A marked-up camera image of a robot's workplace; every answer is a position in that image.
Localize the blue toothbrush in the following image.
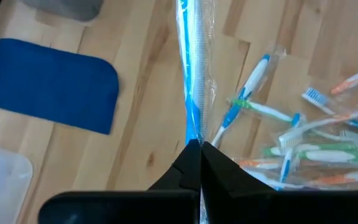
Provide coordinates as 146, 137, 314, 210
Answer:
277, 112, 303, 190
175, 0, 219, 224
211, 52, 287, 149
301, 86, 358, 134

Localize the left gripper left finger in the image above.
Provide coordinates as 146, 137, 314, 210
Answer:
38, 139, 202, 224

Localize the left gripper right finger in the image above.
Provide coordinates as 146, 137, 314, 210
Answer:
201, 141, 358, 224

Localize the clear plastic bin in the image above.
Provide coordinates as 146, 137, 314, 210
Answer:
0, 142, 34, 224

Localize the blue cloth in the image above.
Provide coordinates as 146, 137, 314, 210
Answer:
0, 37, 120, 135

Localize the grey translucent plastic bin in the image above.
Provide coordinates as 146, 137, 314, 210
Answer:
20, 0, 104, 22

